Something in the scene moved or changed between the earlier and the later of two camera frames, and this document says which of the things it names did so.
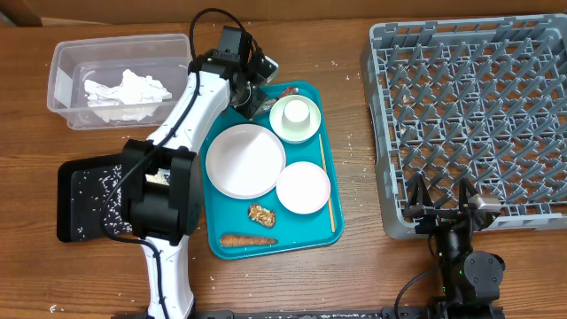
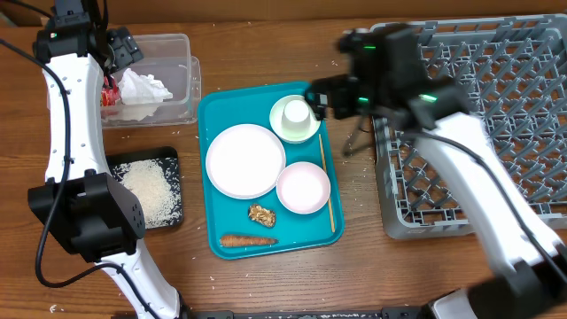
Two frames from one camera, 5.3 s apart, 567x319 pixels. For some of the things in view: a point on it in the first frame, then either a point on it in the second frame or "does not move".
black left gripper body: (250, 101) → (125, 51)
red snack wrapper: (290, 90) → (109, 94)
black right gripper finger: (466, 186) → (361, 128)
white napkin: (136, 98) does not move
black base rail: (391, 313) does not move
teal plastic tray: (271, 183) does not move
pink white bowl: (303, 188) does not move
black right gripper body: (436, 220) → (345, 100)
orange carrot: (231, 241) does not move
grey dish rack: (479, 99) does not move
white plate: (245, 161) does not move
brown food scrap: (266, 217) does not move
